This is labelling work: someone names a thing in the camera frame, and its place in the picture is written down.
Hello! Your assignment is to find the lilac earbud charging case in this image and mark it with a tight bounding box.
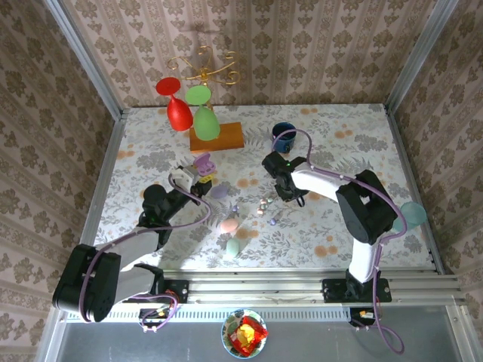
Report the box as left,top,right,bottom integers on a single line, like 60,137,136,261
193,152,219,179

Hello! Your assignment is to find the mint green earbud charging case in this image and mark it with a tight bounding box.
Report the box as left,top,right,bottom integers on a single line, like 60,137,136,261
225,238,242,259

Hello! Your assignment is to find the dark blue mug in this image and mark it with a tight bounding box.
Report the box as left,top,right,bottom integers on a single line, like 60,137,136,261
271,121,297,154

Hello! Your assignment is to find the green wine glass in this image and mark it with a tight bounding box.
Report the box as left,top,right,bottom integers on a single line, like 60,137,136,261
184,84,221,142

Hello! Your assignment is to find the red wine glass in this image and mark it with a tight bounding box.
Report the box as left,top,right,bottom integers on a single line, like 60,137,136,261
155,76,194,132

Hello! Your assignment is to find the floral patterned table cover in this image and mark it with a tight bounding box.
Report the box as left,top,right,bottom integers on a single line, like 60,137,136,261
92,103,435,272

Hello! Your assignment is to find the black power connector block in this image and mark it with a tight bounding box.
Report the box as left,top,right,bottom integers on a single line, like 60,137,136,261
138,307,171,329
349,307,378,328

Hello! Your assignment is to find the teal plastic cup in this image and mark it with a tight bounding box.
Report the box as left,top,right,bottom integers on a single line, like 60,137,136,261
392,201,428,233

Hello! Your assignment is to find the red snack packet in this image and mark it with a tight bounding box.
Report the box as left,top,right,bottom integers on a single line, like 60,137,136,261
229,315,269,356

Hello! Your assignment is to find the grey metal shelf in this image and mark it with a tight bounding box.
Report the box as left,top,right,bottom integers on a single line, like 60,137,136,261
35,301,483,362

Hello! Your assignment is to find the patterned bowl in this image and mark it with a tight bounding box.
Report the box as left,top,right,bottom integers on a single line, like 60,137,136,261
220,308,269,359

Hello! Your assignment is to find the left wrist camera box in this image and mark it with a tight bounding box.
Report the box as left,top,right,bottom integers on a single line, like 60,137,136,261
168,167,192,192

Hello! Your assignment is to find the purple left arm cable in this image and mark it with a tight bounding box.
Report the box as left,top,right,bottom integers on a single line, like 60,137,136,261
79,175,212,333

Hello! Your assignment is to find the gold wire rack wooden base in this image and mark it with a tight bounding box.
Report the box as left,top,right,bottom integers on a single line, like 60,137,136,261
167,44,245,155

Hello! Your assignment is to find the aluminium side rail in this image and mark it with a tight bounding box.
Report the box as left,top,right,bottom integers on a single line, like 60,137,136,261
81,108,128,275
383,105,447,275

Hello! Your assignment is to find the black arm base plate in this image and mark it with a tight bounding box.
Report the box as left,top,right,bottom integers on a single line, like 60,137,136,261
322,278,392,303
122,279,189,304

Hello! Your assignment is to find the aluminium front rail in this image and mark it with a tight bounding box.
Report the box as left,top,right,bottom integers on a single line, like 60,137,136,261
52,268,469,305

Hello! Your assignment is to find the white slotted cable duct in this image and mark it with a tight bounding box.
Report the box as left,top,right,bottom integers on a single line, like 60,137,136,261
66,304,352,322

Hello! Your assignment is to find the aluminium corner post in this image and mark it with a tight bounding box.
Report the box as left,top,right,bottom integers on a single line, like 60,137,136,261
383,0,460,114
42,0,125,121

